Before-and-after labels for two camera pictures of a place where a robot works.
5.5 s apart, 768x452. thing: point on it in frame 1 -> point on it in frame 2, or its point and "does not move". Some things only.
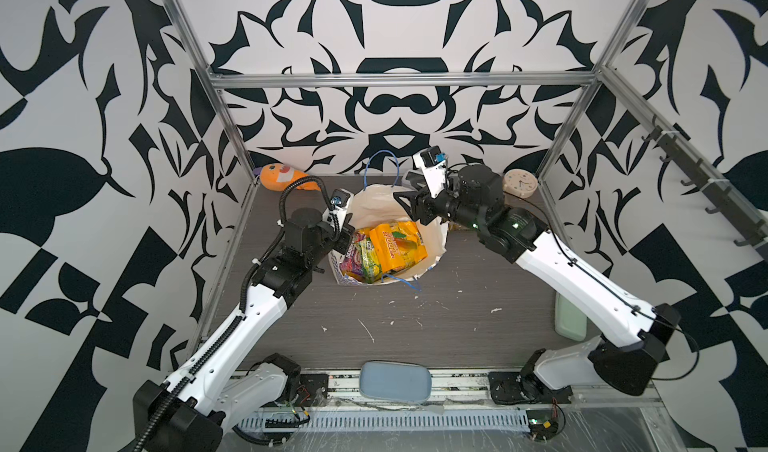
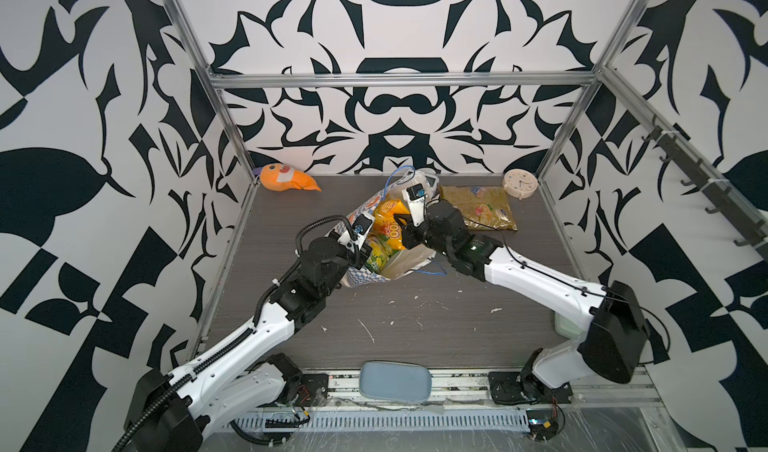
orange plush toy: [279, 177] does not move
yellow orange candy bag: [397, 245] -> [385, 224]
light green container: [569, 321] does not move
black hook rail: [723, 196] does not move
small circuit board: [542, 424] does not move
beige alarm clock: [519, 183] does not move
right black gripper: [424, 200] -> [411, 240]
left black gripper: [342, 239] -> [359, 257]
